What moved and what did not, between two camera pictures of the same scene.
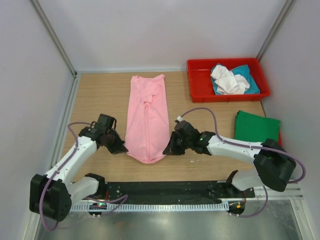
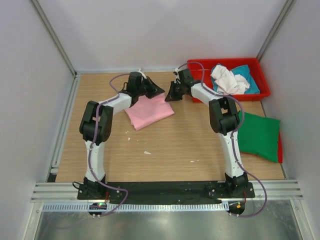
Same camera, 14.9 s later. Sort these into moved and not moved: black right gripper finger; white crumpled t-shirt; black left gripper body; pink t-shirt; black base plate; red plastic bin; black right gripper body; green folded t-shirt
Moved: pink t-shirt; black right gripper body; black right gripper finger; black left gripper body
Not moved: red plastic bin; black base plate; white crumpled t-shirt; green folded t-shirt
